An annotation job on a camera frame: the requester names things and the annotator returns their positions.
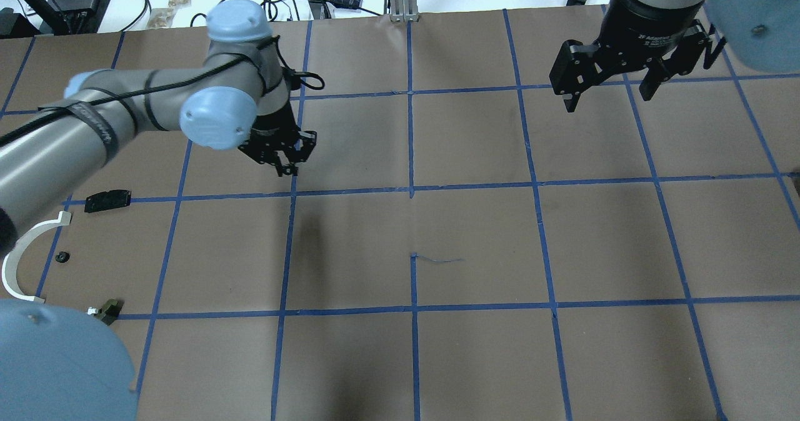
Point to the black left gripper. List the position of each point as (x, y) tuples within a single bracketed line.
[(275, 125)]

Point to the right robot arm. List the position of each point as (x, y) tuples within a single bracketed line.
[(763, 34)]

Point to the black device on stand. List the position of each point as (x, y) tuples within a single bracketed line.
[(67, 17)]

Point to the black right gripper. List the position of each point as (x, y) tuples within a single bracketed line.
[(647, 26)]

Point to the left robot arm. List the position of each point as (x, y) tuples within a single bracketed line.
[(59, 363)]

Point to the small black flat part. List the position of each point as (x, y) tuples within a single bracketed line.
[(107, 200)]

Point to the olive green brake shoe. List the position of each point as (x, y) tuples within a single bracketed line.
[(108, 313)]

